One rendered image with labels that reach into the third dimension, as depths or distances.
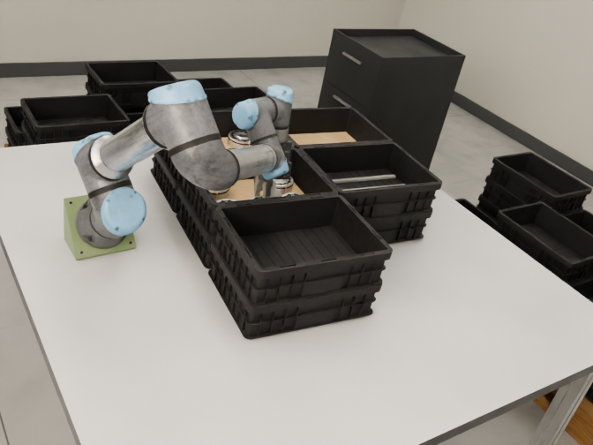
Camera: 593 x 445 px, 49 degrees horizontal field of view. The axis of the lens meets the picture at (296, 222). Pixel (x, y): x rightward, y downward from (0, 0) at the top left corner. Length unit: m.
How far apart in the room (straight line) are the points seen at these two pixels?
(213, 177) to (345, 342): 0.62
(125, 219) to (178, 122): 0.43
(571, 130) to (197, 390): 4.06
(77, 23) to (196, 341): 3.55
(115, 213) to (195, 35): 3.66
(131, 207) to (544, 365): 1.19
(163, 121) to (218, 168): 0.15
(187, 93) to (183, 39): 3.86
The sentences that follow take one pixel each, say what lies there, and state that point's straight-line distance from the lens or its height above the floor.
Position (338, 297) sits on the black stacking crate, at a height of 0.80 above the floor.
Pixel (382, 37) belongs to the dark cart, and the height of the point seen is 0.86.
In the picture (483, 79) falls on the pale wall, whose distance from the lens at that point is 5.64.
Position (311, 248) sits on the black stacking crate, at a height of 0.83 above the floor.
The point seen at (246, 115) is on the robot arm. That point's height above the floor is 1.16.
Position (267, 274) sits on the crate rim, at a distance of 1.54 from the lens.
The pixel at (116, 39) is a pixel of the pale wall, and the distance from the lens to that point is 5.04.
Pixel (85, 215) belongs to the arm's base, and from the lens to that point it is 1.85.
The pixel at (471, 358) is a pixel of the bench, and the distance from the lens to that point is 1.85.
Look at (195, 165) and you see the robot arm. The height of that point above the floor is 1.20.
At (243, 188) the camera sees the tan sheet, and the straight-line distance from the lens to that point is 2.04.
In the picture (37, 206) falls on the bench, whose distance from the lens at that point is 2.14.
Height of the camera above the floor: 1.84
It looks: 32 degrees down
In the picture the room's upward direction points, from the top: 12 degrees clockwise
